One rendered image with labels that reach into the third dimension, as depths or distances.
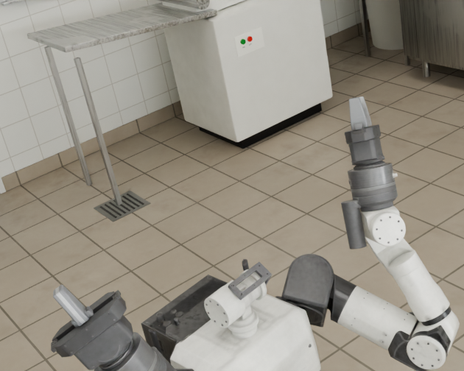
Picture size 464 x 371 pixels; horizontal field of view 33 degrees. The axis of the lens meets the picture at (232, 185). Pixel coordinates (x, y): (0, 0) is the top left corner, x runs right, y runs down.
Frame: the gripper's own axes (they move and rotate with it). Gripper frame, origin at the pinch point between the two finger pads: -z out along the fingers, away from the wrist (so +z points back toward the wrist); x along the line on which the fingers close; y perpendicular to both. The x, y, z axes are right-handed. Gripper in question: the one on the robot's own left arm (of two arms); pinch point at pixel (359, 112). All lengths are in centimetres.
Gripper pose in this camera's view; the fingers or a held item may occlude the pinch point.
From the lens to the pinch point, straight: 156.9
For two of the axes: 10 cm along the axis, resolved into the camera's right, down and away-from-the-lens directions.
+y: -9.3, 1.6, 3.4
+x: -3.2, 1.3, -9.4
